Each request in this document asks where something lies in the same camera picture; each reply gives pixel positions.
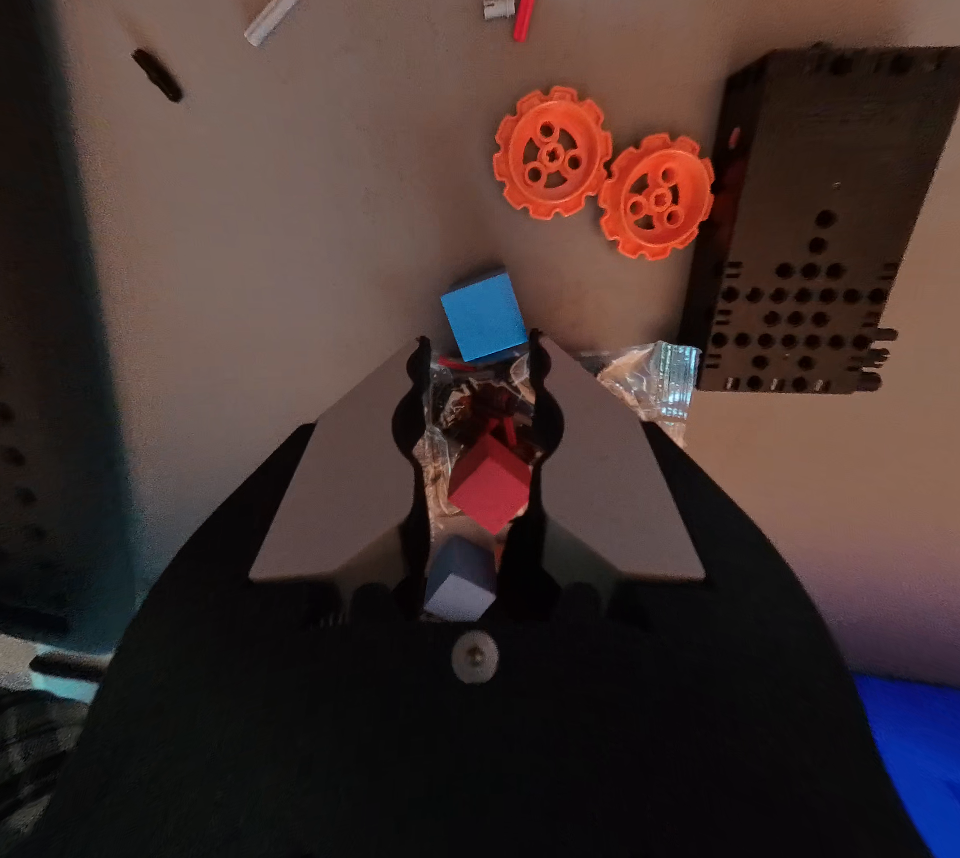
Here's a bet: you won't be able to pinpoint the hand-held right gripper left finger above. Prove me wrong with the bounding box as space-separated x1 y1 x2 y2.
249 336 433 580

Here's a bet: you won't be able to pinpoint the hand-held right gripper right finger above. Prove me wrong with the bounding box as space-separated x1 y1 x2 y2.
527 329 707 580

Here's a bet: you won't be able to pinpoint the red foam cube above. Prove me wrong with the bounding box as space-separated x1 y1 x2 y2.
447 432 533 534

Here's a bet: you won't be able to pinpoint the small clear bag of parts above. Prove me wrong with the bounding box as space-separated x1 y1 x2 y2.
416 340 703 523

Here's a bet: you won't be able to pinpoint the orange gear wheel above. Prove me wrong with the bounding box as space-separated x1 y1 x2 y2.
492 85 613 221

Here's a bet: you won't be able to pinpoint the dark perforated panel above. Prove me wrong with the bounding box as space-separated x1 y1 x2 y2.
0 0 138 658

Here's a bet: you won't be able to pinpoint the black perforated control box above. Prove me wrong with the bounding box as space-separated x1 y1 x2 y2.
678 44 960 396

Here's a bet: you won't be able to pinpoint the black connector block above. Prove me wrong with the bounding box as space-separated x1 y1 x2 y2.
130 47 184 105

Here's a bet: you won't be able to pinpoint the grey axle rod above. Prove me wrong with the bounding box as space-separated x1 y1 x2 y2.
243 0 304 48

